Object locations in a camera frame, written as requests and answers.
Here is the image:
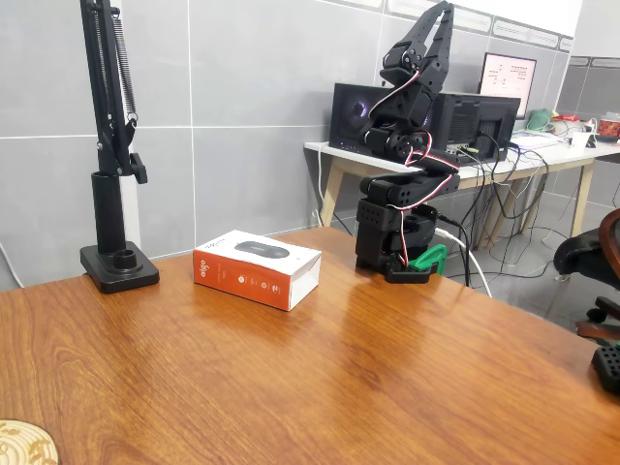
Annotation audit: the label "white desk with wooden legs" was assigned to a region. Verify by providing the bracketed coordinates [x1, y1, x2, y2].
[302, 130, 620, 244]

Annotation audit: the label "black perforated printed block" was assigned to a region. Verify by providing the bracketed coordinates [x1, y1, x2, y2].
[590, 340, 620, 394]

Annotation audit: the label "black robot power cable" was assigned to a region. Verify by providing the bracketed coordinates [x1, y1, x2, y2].
[434, 214, 473, 289]

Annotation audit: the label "computer monitor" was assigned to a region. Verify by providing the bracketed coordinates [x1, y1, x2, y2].
[478, 51, 539, 122]

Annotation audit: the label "white floor cable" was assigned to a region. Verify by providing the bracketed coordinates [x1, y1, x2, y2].
[0, 241, 23, 290]

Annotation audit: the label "red white servo cable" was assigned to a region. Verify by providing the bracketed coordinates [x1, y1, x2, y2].
[366, 70, 462, 268]

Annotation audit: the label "stack of papers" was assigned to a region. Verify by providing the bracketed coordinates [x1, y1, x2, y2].
[508, 131, 561, 151]

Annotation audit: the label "white robot data cable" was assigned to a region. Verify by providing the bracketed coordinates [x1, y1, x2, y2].
[434, 229, 494, 298]

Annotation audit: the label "black stand base with post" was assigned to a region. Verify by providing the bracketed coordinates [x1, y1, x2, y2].
[79, 170, 162, 295]

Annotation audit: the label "green round bundle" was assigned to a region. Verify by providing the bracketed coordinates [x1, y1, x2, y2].
[525, 108, 556, 133]

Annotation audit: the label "green table clamp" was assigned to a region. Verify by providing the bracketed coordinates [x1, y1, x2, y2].
[406, 244, 450, 280]

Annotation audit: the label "round wooden coaster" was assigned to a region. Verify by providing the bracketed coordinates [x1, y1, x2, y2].
[0, 418, 59, 465]

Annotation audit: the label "orange white mouse box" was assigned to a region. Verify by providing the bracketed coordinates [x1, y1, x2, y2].
[192, 229, 324, 313]

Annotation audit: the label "black PC case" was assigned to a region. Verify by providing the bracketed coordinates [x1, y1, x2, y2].
[328, 81, 523, 172]

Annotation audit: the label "black office chair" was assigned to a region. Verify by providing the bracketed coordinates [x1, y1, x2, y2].
[550, 208, 620, 343]

